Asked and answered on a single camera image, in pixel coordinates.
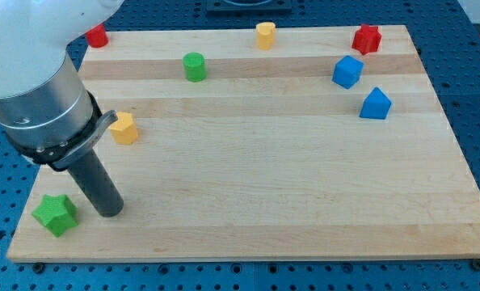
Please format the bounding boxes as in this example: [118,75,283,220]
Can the blue cube block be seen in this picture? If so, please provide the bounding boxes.
[332,56,364,89]

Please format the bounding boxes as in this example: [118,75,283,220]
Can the green star block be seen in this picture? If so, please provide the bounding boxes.
[32,195,78,238]

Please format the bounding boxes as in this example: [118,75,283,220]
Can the dark blue base plate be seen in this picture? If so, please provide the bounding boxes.
[206,0,293,15]

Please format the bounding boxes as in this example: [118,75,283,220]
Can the red cylinder block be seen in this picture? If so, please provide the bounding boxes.
[85,23,108,48]

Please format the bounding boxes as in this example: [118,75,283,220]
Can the yellow heart block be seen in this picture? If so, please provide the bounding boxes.
[255,22,276,50]

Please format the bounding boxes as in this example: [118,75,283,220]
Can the green cylinder block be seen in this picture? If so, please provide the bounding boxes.
[183,52,207,82]

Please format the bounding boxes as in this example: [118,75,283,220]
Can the dark grey cylindrical pointer tool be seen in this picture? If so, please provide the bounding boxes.
[67,150,124,217]

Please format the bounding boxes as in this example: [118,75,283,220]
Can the blue pentagon block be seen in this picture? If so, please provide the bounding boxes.
[359,87,393,120]

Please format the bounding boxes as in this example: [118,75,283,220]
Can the wooden board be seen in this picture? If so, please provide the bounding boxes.
[7,25,480,263]

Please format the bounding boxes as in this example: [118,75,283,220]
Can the yellow hexagon block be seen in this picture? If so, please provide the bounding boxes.
[109,112,139,145]

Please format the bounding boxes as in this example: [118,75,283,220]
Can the red star block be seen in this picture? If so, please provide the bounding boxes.
[352,23,382,55]

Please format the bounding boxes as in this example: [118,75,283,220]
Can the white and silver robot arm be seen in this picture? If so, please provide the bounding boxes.
[0,0,124,171]

